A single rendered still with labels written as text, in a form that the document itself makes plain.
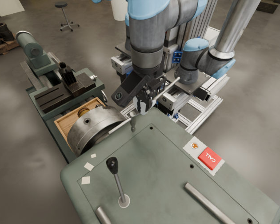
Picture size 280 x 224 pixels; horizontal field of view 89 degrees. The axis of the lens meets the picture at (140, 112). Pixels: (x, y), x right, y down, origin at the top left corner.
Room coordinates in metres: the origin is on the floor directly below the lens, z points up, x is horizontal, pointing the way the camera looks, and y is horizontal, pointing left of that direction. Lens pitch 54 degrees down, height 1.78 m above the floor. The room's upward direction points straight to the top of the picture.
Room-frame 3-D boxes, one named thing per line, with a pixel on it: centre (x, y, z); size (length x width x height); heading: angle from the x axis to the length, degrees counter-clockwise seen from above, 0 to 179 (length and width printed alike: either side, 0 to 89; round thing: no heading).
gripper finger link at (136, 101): (0.33, -0.01, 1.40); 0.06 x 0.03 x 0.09; 131
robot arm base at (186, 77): (0.74, -0.30, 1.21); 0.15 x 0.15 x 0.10
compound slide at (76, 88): (0.83, 0.52, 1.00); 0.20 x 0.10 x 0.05; 41
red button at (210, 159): (0.17, -0.25, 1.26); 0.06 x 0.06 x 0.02; 41
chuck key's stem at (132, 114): (0.28, 0.03, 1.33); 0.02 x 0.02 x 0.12
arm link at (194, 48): (0.73, -0.30, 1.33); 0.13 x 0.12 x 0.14; 41
